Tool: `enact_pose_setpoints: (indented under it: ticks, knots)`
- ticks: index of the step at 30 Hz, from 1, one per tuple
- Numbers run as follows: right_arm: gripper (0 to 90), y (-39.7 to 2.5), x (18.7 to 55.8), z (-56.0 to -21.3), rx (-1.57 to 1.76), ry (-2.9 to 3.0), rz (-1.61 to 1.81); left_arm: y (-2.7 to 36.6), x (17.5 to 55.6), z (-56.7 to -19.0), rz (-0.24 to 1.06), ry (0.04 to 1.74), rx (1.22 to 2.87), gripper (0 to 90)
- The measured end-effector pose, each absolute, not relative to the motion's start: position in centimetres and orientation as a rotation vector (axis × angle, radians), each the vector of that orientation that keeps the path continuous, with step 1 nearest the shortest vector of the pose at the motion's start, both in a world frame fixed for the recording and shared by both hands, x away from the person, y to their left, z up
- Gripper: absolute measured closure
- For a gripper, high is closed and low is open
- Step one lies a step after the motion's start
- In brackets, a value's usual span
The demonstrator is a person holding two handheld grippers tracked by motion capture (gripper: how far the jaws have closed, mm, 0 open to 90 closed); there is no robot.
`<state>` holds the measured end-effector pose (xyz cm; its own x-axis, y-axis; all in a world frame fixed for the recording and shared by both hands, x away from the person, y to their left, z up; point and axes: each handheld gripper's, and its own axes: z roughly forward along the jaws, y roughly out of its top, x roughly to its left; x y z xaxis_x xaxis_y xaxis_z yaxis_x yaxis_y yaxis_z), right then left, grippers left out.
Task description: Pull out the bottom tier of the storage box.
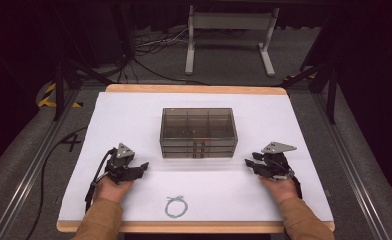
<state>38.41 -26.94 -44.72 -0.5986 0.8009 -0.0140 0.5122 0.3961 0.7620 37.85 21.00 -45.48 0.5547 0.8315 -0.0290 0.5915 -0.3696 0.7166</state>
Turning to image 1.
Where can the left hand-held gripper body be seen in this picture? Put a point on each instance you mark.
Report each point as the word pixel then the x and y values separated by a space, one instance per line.
pixel 117 165

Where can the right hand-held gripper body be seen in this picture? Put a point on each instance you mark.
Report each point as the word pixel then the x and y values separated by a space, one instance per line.
pixel 275 166

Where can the smoky transparent low drawer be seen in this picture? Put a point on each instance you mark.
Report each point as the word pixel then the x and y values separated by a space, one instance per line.
pixel 177 155

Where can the smoky transparent drawer box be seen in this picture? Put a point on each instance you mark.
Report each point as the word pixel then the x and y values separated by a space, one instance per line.
pixel 197 121

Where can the person's right hand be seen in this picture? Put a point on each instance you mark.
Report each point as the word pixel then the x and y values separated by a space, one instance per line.
pixel 280 191

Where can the person's left hand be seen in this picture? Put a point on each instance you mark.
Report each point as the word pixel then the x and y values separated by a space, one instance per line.
pixel 110 191

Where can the white table sheet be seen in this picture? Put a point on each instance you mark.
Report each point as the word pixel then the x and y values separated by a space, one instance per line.
pixel 197 186

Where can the yellow black floor tape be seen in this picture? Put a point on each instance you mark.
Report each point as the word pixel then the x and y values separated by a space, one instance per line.
pixel 47 100

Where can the white metal stand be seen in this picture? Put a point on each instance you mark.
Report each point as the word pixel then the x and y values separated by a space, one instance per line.
pixel 230 20

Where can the aluminium floor rail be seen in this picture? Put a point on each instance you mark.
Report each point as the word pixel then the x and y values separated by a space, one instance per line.
pixel 34 166
pixel 350 166

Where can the black metal frame stand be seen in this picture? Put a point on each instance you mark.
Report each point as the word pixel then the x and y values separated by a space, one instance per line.
pixel 59 90
pixel 331 96

